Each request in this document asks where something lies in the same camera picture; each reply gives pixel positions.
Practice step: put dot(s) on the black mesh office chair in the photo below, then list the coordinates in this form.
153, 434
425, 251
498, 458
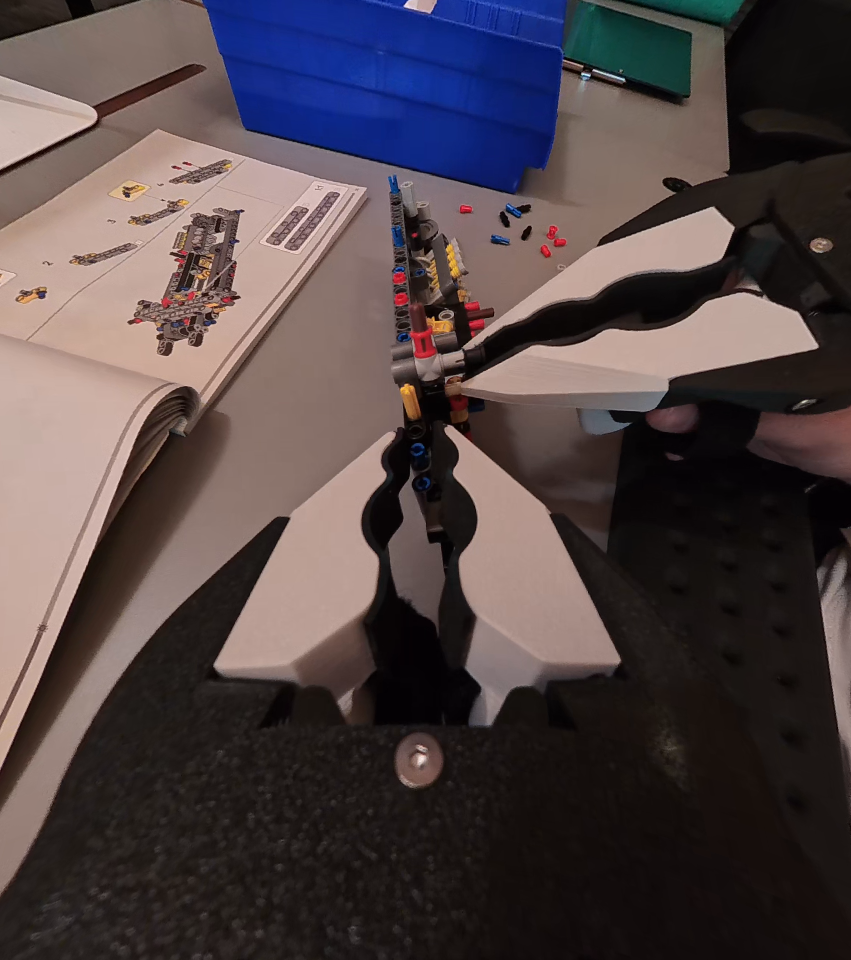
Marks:
808, 75

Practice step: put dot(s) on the blue plastic bin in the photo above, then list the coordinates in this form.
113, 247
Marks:
395, 75

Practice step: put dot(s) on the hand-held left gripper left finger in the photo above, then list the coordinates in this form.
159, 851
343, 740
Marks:
298, 592

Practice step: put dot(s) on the person's right hand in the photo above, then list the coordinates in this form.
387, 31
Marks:
830, 450

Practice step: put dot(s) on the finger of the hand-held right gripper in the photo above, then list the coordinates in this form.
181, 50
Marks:
658, 352
643, 247

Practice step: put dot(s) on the lego instruction booklet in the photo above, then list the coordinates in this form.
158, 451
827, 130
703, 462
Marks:
58, 450

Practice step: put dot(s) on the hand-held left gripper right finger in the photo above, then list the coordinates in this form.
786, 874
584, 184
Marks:
538, 592

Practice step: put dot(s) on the black perforated mat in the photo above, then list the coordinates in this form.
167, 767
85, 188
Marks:
718, 562

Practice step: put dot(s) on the grey lego car chassis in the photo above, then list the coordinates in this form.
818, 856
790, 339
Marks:
401, 262

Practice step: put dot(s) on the scattered small lego pins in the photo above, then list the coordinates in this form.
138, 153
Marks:
499, 240

